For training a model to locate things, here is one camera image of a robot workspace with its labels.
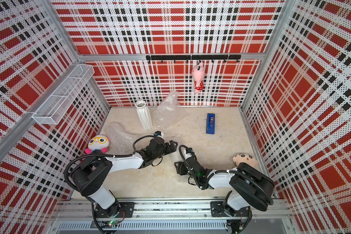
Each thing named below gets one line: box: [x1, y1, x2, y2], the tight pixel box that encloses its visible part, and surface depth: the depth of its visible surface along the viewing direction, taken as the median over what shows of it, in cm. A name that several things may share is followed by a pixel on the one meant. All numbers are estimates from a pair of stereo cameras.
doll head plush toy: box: [232, 153, 259, 168], surface depth 86 cm
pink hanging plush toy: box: [192, 60, 206, 94], surface depth 93 cm
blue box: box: [206, 113, 216, 135], surface depth 107 cm
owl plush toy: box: [84, 135, 111, 155], surface depth 94 cm
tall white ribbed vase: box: [135, 99, 153, 131], surface depth 96 cm
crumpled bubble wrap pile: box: [153, 90, 189, 131], surface depth 117 cm
